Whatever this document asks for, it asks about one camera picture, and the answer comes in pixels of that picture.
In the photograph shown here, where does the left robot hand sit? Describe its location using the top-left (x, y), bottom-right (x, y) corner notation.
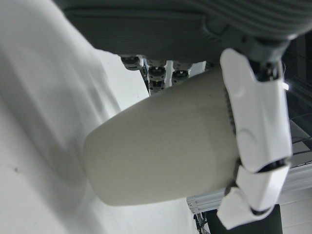
top-left (55, 0), bottom-right (312, 230)

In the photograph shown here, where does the beige paper cup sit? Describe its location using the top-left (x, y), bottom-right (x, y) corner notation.
top-left (82, 69), bottom-right (241, 208)

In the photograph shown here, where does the black cable tangle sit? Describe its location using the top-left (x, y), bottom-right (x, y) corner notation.
top-left (194, 211), bottom-right (208, 234)

